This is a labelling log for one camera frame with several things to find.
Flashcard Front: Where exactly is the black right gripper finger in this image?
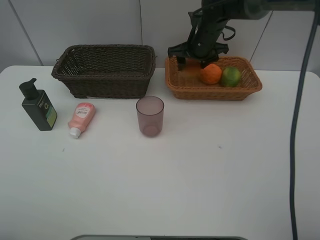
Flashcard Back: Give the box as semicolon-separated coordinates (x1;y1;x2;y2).
176;56;186;71
200;56;219;69

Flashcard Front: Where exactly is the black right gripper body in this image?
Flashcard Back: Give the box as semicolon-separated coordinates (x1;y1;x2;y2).
167;15;229;63

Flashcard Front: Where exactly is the pink squeeze bottle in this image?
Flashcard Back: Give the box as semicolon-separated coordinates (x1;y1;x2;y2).
68;102;96;139

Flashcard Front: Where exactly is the tan wicker basket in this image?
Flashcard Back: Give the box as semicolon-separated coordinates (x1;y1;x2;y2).
165;56;263;101

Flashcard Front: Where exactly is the translucent purple cup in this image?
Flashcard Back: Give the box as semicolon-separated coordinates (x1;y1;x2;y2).
135;96;165;138

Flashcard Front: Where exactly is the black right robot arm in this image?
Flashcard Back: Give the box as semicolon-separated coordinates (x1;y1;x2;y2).
167;0;320;71

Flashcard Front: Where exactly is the dark brown wicker basket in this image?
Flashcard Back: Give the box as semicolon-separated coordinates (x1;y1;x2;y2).
51;44;156;99

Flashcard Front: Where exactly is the black camera cable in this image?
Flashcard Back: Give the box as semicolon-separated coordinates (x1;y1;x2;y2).
289;9;320;240

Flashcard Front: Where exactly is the orange mandarin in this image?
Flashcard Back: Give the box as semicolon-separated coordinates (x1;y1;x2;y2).
200;63;223;85

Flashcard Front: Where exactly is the black pump bottle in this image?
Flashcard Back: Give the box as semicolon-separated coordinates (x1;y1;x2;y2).
19;78;58;131

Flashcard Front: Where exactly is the green citrus fruit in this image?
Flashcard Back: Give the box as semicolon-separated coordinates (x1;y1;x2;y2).
220;66;241;88

